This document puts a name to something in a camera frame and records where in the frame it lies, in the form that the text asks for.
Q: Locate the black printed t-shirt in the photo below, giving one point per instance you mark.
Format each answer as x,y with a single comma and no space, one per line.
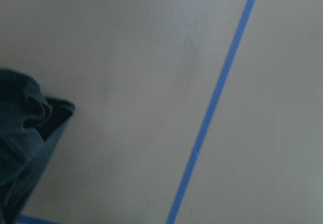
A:
31,127

